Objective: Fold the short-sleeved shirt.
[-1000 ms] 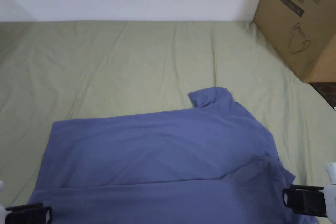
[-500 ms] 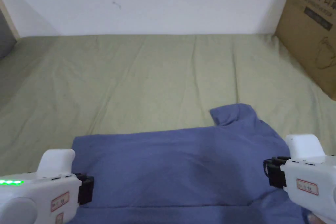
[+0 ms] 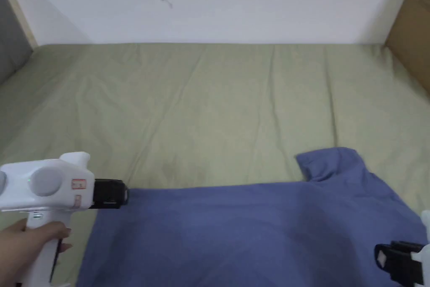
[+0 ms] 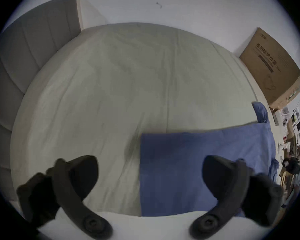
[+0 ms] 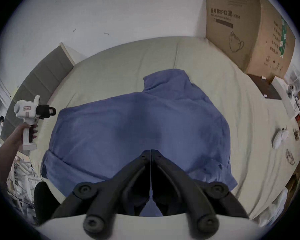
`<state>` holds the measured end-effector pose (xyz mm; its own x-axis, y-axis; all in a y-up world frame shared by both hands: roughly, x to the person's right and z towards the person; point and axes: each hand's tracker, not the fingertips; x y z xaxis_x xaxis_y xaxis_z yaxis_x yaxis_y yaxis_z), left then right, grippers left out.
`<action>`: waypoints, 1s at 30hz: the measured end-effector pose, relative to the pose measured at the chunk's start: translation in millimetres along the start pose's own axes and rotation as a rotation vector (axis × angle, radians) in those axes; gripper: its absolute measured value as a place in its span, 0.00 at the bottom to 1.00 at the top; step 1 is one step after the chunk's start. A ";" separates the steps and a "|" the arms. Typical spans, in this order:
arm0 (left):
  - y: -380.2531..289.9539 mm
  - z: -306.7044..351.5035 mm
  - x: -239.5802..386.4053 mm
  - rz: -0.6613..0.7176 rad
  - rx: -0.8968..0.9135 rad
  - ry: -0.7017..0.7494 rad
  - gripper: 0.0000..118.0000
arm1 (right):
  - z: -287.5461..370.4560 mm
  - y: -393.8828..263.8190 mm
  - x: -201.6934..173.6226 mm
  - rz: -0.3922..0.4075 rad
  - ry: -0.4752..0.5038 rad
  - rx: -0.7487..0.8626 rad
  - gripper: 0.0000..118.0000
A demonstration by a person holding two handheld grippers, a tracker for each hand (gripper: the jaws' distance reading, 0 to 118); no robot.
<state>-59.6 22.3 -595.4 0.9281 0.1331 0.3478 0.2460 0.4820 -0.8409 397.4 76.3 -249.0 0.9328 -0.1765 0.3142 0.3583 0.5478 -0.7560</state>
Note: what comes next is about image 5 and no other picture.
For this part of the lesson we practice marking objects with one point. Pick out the dark blue shirt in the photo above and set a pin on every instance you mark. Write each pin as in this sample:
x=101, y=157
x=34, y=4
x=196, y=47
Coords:
x=130, y=124

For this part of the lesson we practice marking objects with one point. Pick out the white hand controller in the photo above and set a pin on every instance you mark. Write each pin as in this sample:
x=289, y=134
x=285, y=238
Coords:
x=280, y=138

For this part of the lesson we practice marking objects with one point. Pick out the person's left hand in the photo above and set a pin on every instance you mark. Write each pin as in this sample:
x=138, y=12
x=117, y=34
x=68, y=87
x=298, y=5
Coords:
x=31, y=130

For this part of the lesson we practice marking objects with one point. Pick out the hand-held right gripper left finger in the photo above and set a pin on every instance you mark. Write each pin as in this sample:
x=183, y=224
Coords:
x=107, y=191

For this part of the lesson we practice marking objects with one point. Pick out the person's legs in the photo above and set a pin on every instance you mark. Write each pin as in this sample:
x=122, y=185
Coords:
x=43, y=201

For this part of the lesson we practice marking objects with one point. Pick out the dark brown flat board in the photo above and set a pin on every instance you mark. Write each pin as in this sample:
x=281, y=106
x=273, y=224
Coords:
x=265, y=86

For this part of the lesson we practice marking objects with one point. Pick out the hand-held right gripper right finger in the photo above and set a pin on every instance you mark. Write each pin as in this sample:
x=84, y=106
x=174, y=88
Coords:
x=190, y=191

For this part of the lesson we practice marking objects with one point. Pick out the white flat box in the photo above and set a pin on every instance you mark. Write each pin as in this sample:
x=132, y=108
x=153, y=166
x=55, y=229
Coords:
x=286, y=97

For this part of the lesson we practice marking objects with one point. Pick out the large brown cardboard carton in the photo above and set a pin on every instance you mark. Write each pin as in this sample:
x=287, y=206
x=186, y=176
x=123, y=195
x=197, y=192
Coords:
x=242, y=26

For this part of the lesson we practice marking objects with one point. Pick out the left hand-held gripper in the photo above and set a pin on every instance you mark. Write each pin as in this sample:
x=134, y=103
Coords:
x=27, y=116

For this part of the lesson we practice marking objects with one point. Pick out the grey padded headboard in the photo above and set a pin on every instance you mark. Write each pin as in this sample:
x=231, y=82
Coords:
x=35, y=86

